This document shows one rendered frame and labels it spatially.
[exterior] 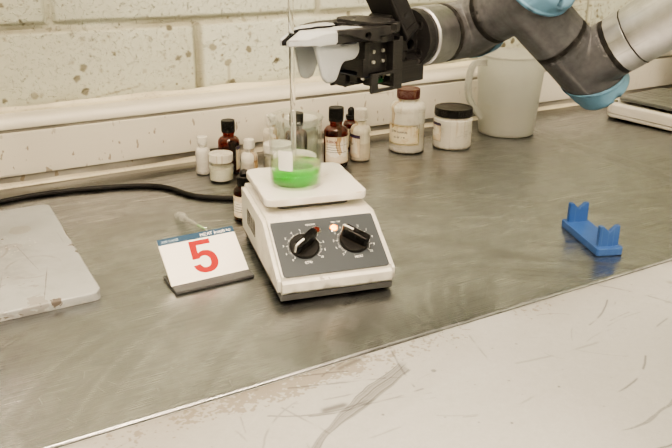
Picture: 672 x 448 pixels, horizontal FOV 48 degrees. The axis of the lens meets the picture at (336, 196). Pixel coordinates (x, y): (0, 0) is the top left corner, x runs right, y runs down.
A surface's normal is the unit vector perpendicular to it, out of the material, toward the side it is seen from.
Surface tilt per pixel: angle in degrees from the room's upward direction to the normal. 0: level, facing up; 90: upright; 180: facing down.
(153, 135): 90
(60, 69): 90
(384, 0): 122
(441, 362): 0
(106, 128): 90
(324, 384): 0
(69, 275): 0
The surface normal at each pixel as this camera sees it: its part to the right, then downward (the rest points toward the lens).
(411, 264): 0.01, -0.94
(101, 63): 0.50, 0.29
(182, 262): 0.33, -0.53
